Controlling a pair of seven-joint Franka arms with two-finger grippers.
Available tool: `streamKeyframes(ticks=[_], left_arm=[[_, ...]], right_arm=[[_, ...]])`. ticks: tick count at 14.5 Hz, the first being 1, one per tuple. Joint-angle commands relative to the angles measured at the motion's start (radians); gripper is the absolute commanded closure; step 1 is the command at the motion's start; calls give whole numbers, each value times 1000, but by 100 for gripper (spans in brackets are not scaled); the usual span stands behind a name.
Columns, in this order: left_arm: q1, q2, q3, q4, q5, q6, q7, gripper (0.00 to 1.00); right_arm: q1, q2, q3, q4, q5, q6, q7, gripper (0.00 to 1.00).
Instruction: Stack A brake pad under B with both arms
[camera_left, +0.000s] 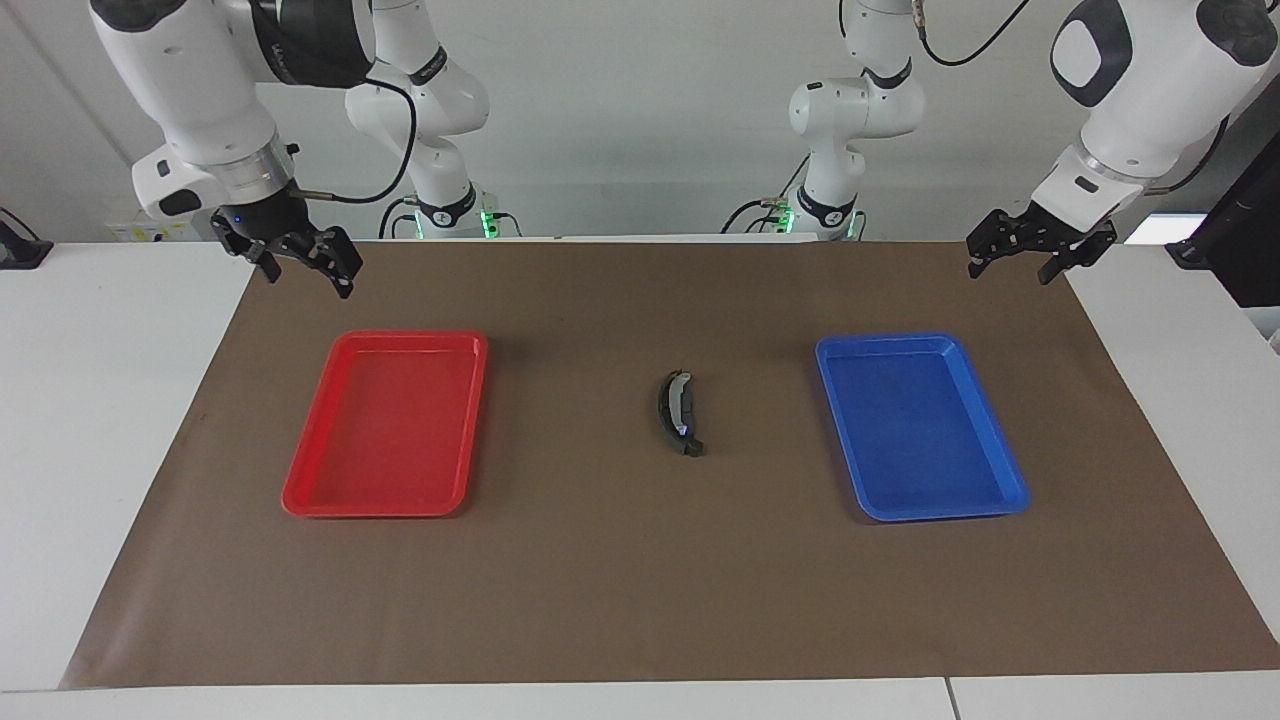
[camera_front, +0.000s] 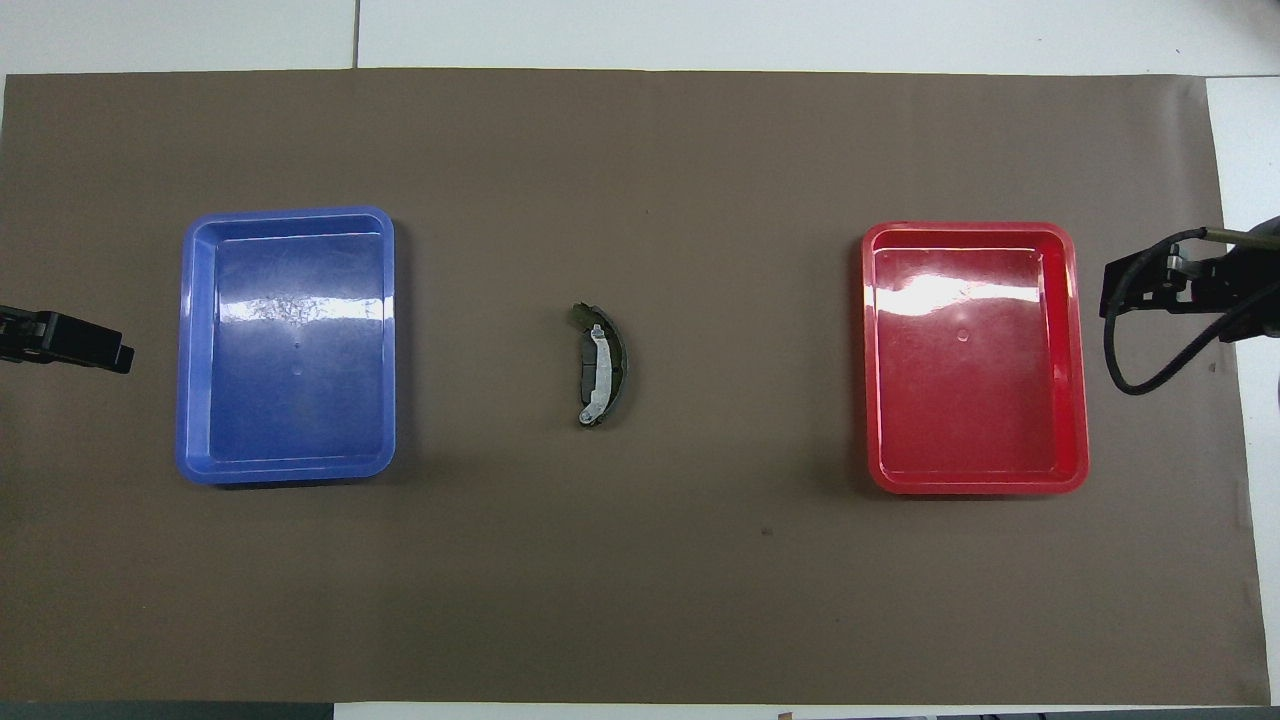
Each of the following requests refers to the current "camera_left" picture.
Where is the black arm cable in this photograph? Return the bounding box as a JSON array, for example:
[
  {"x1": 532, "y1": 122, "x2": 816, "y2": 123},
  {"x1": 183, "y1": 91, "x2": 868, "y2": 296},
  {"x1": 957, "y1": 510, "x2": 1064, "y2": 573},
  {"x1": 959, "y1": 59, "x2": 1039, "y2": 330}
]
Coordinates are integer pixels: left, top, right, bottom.
[
  {"x1": 914, "y1": 0, "x2": 1233, "y2": 198},
  {"x1": 296, "y1": 76, "x2": 418, "y2": 207}
]

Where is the red plastic tray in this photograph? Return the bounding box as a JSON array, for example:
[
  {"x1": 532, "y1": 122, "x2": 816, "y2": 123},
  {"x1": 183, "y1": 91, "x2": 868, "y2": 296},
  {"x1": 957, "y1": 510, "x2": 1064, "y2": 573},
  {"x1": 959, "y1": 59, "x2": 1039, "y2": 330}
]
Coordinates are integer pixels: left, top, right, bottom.
[{"x1": 280, "y1": 329, "x2": 490, "y2": 519}]

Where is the black clamp mount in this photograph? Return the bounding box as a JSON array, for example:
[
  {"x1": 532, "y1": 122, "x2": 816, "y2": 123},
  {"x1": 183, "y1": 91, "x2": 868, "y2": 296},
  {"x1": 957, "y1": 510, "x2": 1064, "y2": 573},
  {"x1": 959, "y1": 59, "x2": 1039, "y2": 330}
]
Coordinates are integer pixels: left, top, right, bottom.
[{"x1": 0, "y1": 206, "x2": 54, "y2": 270}]

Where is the black monitor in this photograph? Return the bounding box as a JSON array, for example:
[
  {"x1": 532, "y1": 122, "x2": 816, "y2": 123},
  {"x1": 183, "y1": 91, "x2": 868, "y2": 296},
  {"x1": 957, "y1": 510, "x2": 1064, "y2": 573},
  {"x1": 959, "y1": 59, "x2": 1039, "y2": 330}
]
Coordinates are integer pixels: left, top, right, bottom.
[{"x1": 1164, "y1": 100, "x2": 1280, "y2": 310}]

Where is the white wall socket box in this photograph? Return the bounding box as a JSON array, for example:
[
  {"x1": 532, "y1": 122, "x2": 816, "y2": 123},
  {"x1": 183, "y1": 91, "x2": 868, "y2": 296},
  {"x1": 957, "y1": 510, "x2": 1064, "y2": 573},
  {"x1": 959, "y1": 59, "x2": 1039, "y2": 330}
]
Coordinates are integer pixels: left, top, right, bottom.
[{"x1": 106, "y1": 214, "x2": 216, "y2": 244}]

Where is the brown table mat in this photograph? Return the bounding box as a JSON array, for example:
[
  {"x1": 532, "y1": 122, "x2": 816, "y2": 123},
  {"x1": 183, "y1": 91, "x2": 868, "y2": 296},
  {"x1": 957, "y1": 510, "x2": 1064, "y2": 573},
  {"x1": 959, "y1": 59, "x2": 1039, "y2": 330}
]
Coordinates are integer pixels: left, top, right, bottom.
[{"x1": 58, "y1": 240, "x2": 1280, "y2": 691}]

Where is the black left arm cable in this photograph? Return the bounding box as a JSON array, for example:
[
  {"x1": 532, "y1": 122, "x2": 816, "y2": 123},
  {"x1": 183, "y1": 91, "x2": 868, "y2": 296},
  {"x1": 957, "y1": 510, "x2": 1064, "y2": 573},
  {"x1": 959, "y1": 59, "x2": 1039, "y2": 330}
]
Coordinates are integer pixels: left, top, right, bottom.
[{"x1": 914, "y1": 0, "x2": 1233, "y2": 198}]

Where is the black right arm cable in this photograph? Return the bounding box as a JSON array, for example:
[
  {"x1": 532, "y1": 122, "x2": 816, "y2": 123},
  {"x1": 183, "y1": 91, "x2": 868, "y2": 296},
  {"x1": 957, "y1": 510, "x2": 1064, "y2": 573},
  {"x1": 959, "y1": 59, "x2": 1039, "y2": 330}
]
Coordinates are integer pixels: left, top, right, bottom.
[{"x1": 296, "y1": 76, "x2": 418, "y2": 207}]

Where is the blue plastic tray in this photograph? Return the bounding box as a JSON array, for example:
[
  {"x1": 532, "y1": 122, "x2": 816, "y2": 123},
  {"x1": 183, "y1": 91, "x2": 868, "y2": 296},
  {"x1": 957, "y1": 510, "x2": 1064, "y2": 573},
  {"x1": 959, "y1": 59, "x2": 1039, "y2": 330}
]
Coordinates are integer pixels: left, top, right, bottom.
[{"x1": 814, "y1": 332, "x2": 1032, "y2": 524}]

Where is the black base cable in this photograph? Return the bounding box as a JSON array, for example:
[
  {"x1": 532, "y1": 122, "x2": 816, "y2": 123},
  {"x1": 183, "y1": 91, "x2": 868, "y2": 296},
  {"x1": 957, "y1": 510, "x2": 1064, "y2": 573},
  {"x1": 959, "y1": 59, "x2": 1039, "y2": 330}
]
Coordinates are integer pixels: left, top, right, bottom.
[
  {"x1": 377, "y1": 194, "x2": 425, "y2": 242},
  {"x1": 721, "y1": 154, "x2": 813, "y2": 237}
]

